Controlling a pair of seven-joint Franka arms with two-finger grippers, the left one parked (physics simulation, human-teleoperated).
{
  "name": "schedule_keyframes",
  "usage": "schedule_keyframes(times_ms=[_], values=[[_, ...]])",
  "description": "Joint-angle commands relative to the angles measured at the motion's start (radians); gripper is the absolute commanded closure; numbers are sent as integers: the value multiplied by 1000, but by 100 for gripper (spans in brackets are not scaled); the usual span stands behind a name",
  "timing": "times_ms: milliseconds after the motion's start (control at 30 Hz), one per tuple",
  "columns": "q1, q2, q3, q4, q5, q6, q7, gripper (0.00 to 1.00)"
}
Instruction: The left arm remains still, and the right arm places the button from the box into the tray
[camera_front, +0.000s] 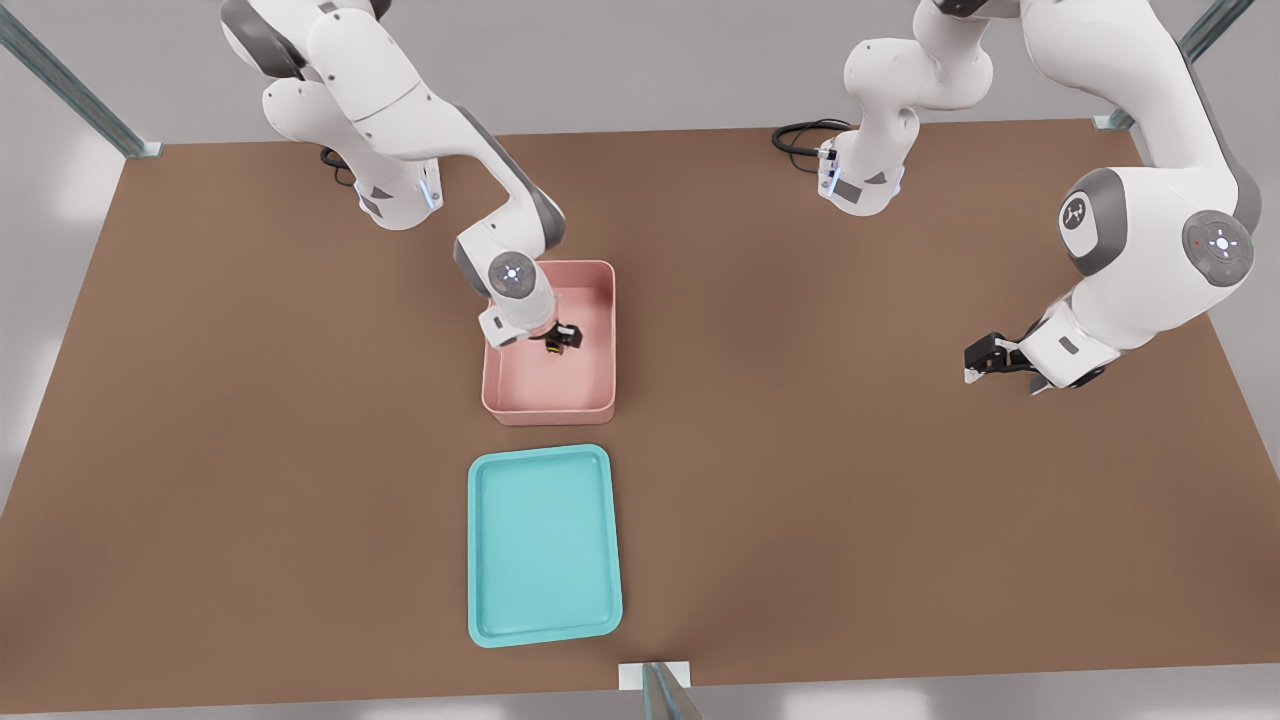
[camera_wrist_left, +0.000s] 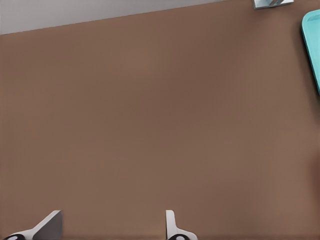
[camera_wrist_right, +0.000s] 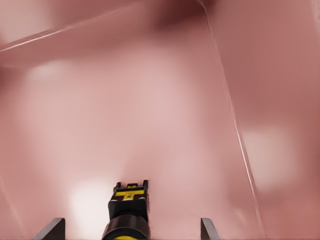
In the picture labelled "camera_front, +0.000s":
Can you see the pink rectangular box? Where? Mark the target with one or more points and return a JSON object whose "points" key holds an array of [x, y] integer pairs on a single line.
{"points": [[555, 375]]}

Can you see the pale blue-green tray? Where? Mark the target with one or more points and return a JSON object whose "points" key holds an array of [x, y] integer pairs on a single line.
{"points": [[544, 545]]}

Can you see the silver frame post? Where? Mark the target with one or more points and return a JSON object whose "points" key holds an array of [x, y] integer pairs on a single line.
{"points": [[70, 85], [1190, 60], [662, 690]]}

